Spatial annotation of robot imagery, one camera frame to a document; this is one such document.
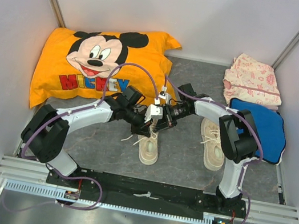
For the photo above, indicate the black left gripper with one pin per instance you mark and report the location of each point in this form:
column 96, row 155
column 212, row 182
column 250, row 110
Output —
column 142, row 129

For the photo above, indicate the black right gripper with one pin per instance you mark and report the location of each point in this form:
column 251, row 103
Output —
column 167, row 121

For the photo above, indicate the beige lace shoe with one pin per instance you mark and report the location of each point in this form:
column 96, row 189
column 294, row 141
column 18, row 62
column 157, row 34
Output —
column 213, row 154
column 146, row 157

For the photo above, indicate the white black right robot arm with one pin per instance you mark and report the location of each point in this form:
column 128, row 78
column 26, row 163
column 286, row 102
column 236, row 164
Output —
column 238, row 135

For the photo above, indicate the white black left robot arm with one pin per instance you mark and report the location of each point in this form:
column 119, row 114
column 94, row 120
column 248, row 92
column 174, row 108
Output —
column 46, row 132

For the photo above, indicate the orange Mickey Mouse pillow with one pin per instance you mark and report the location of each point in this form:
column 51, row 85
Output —
column 88, row 65

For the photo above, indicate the pink patterned folded garment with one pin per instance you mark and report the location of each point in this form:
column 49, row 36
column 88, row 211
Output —
column 251, row 81

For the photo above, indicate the blue folded cloth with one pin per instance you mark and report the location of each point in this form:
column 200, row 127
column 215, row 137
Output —
column 270, row 127

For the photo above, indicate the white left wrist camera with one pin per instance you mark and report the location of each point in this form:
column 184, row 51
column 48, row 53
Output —
column 153, row 112

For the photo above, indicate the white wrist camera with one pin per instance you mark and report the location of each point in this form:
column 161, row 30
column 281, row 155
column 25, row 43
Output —
column 153, row 112
column 164, row 96

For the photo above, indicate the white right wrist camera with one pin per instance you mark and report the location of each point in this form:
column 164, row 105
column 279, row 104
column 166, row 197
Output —
column 164, row 96

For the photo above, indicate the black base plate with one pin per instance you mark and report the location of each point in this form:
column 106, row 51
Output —
column 194, row 199

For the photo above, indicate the grey slotted cable duct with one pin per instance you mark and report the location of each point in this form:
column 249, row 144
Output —
column 62, row 195

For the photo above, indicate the aluminium frame rail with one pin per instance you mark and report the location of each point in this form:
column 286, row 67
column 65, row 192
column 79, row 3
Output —
column 254, row 211

